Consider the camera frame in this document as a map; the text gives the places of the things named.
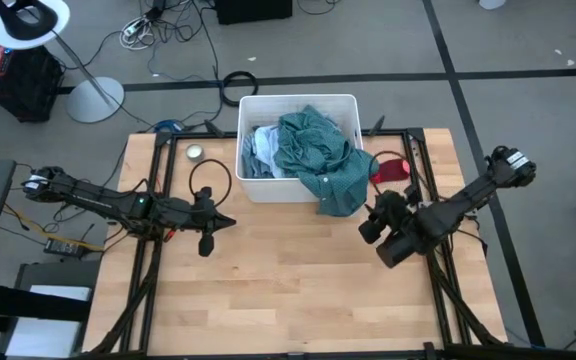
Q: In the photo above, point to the teal dotted shirt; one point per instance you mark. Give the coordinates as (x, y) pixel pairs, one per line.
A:
(323, 155)

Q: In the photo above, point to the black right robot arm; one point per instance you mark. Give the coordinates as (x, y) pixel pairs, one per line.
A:
(468, 192)

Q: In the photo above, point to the black crate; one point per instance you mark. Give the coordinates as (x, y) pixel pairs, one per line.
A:
(28, 90)

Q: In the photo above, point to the grey cart with white panel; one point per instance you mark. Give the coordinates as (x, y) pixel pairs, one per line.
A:
(43, 320)

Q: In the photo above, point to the round metal tin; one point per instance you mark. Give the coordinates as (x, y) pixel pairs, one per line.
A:
(195, 152)

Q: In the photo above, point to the white round object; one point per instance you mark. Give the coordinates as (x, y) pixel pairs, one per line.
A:
(492, 4)

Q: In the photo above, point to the white floor stand with disc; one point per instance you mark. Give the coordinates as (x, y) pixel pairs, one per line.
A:
(95, 102)

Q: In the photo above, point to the red garment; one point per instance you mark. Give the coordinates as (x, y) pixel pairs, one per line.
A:
(392, 171)

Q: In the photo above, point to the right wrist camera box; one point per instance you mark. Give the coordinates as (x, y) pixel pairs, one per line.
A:
(398, 250)

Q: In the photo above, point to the pale blue geometric-print shirt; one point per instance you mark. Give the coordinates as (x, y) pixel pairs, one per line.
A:
(268, 150)

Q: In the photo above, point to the white perforated laundry basket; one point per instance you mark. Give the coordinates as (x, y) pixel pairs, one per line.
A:
(278, 192)

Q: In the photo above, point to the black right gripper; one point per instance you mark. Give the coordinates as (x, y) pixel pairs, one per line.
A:
(393, 210)

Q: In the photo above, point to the blue striped woven shirt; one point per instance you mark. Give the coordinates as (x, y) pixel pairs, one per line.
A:
(249, 160)

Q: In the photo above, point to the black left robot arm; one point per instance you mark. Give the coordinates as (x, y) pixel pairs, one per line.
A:
(93, 192)

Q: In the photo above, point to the black aluminium table frame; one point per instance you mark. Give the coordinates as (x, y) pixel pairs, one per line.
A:
(193, 135)

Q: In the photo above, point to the black power adapter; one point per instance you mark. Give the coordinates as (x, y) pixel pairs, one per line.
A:
(64, 248)

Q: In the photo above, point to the black box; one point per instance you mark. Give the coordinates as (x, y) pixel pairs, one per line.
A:
(253, 10)

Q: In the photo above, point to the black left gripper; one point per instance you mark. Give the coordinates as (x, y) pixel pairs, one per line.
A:
(203, 215)

